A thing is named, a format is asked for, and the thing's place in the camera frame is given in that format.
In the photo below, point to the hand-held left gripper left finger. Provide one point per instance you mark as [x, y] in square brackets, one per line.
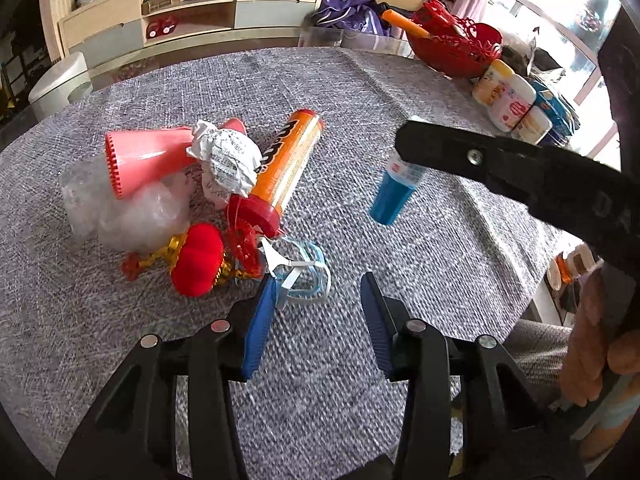
[257, 330]

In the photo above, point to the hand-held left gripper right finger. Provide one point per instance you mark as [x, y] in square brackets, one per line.
[377, 325]

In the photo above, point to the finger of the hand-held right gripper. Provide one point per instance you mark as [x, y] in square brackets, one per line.
[450, 150]

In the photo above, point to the blue tube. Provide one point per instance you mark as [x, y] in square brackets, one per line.
[392, 195]

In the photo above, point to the light blue plastic frame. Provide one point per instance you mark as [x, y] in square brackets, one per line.
[305, 270]

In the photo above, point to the red lantern ornament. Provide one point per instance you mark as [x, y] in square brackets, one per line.
[197, 260]

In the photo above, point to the orange tube with red cap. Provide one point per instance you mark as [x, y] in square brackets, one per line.
[290, 155]

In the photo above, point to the printed paper ball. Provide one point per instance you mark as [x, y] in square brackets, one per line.
[227, 165]

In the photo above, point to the clear plastic bag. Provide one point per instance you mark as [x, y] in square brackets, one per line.
[135, 215]

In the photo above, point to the pink plastic cone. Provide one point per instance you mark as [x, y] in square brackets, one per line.
[145, 155]

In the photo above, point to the person's right hand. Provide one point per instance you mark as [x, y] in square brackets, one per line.
[587, 340]

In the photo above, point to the yellow label white bottle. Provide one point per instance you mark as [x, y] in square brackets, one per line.
[492, 85]

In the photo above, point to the small yellow label bottle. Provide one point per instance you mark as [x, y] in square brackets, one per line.
[535, 125]

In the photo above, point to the red lace basket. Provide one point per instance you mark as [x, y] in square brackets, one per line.
[455, 45]

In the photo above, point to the blue round tin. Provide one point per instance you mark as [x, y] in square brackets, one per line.
[557, 110]

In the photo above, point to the grey woven table cloth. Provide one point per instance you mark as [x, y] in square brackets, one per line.
[325, 160]

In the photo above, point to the orange stick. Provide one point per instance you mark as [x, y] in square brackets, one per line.
[402, 22]

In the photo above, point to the purple cloth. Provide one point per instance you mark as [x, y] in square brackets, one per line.
[350, 15]

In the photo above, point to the large window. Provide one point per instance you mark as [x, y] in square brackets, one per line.
[555, 15]

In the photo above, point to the beige television cabinet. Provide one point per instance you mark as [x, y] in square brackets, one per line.
[200, 10]

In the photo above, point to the white round stool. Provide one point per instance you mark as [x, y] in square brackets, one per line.
[57, 85]

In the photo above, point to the small cardboard box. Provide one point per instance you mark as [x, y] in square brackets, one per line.
[160, 2]

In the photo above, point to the woven folding screen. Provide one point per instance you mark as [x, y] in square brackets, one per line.
[57, 5]

